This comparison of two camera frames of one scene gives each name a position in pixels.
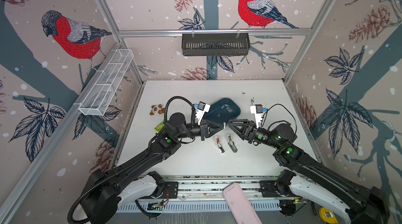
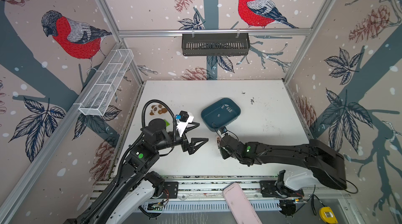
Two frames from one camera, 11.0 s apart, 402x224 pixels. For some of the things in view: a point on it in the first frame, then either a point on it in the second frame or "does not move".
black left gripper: x=204 y=129 -> x=190 y=146
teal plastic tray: x=223 y=110 does not move
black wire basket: x=215 y=44 does not move
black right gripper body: x=248 y=131 -> x=224 y=148
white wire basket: x=96 y=103 does not move
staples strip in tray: x=227 y=107 does not move
